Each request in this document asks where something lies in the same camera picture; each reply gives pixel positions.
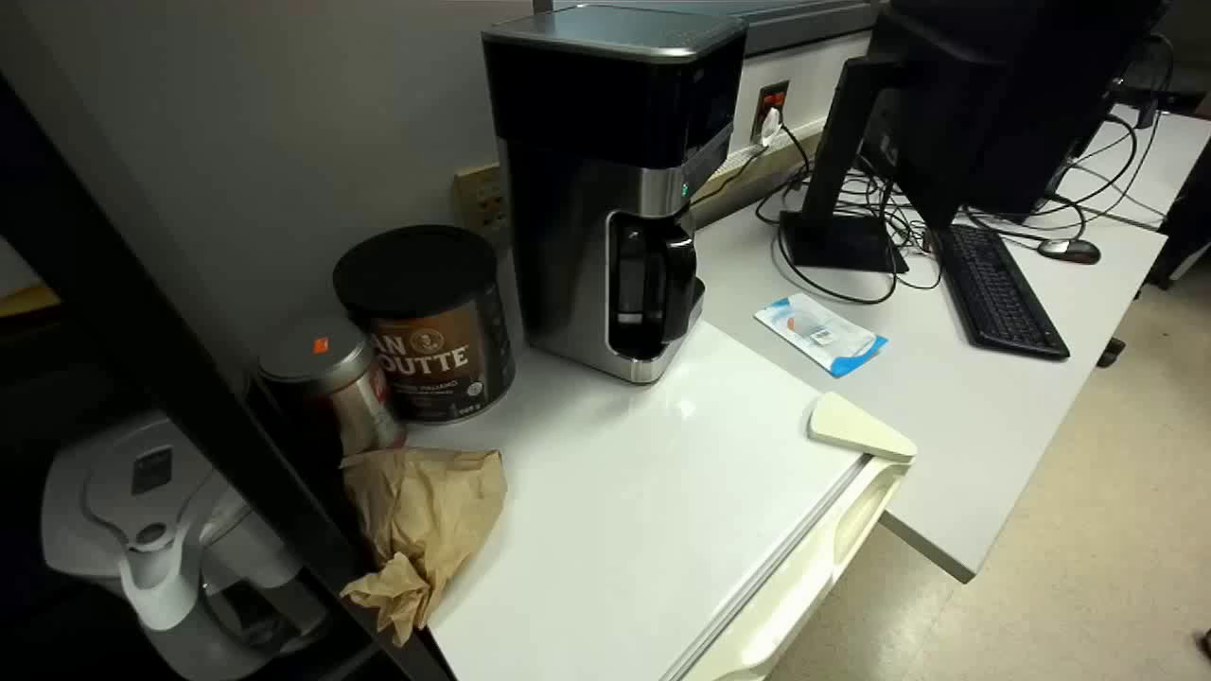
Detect black computer keyboard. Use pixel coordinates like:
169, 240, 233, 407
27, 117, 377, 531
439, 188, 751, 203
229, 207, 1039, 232
933, 218, 1076, 367

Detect cream fridge hinge cover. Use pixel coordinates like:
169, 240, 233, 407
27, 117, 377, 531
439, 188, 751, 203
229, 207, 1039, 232
807, 390, 919, 467

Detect white office desk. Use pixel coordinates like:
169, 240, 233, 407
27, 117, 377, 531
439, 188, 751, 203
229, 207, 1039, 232
690, 103, 1211, 586

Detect white socket with red switch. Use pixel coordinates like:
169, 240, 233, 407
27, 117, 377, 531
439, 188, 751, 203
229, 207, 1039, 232
750, 81, 796, 144

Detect black and steel coffeemaker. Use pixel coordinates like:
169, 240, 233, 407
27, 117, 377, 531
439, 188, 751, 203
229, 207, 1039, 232
479, 5, 750, 385

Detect dark brown jar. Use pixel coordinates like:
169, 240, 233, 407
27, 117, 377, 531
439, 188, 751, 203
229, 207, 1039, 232
252, 317, 408, 458

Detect blue wet wipes pack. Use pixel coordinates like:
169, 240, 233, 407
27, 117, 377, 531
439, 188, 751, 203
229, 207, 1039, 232
751, 293, 891, 381

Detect glass coffee carafe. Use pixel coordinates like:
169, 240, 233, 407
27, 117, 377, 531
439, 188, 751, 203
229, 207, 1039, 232
605, 207, 706, 364

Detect black computer monitor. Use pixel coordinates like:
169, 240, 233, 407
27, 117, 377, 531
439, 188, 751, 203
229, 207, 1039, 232
775, 0, 1164, 277

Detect dark Van Houtte coffee can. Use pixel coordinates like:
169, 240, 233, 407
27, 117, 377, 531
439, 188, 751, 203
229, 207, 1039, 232
329, 222, 518, 426

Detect black shelving unit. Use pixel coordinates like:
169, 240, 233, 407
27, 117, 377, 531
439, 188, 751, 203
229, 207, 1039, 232
0, 72, 452, 681

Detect black monitor cables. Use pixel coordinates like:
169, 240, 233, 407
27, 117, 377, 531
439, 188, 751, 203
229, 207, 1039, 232
750, 106, 1164, 309

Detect beige wall outlet plate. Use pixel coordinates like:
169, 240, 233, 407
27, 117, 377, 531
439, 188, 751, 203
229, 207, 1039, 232
450, 158, 516, 236

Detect white mini fridge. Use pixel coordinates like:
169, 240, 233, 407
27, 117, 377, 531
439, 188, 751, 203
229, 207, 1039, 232
406, 317, 914, 681

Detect black computer mouse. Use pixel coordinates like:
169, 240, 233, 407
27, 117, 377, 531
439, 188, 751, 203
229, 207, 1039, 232
1034, 236, 1103, 270

